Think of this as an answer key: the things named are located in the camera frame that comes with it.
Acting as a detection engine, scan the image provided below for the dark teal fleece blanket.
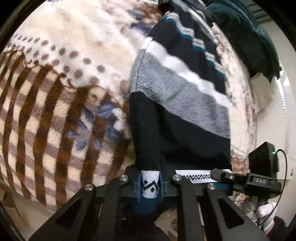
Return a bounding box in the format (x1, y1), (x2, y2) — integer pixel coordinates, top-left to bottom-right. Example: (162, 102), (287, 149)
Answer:
(204, 0), (281, 81)

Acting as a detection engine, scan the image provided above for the navy striped knit sweater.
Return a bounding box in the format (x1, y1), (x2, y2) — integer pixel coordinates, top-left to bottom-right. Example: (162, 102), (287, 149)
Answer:
(130, 1), (231, 215)

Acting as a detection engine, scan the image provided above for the black camera box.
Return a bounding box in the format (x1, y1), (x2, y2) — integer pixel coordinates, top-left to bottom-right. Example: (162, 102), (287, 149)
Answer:
(248, 142), (279, 179)

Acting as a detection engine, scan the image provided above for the floral fleece blanket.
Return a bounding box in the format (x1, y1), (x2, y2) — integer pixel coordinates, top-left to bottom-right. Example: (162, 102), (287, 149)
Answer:
(0, 0), (258, 214)

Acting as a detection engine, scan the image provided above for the black cable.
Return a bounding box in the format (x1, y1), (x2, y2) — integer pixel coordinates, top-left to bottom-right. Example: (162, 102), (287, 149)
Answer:
(257, 148), (288, 227)

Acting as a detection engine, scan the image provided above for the white gloved right hand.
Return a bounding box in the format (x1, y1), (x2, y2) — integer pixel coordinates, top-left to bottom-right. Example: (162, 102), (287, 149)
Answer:
(242, 200), (277, 234)

